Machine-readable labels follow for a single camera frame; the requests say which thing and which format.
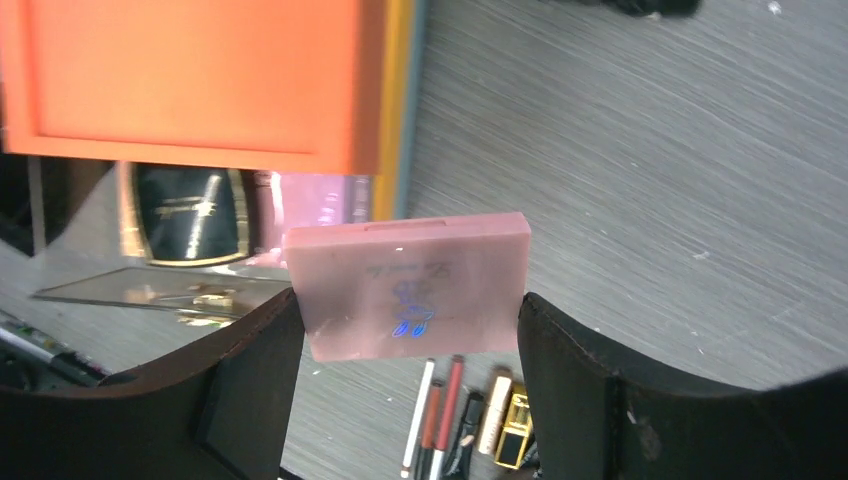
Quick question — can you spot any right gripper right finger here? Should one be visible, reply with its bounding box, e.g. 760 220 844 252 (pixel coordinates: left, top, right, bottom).
517 293 847 479

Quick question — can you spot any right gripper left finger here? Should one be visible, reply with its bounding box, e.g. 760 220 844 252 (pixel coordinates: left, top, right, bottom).
1 289 305 479

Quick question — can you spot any black gold compact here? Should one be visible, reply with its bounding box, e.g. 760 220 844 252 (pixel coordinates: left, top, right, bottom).
116 162 260 268

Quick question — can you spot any clear top drawer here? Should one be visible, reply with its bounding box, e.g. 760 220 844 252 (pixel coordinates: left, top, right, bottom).
36 166 372 324

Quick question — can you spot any small pink compact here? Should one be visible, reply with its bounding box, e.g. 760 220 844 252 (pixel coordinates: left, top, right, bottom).
284 212 531 362

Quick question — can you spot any orange drawer organizer box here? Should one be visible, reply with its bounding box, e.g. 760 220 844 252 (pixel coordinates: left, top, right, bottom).
0 0 429 223

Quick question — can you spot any white makeup pencil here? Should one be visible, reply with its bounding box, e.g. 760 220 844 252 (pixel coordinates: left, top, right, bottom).
400 358 435 479

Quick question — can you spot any gold lipstick tube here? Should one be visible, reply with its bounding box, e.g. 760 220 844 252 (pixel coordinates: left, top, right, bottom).
493 384 533 470

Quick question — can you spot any beige concealer tube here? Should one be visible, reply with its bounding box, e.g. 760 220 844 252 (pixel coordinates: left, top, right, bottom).
477 370 513 455

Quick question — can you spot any black mascara tube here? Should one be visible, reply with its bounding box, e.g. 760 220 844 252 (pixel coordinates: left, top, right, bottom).
441 391 486 480

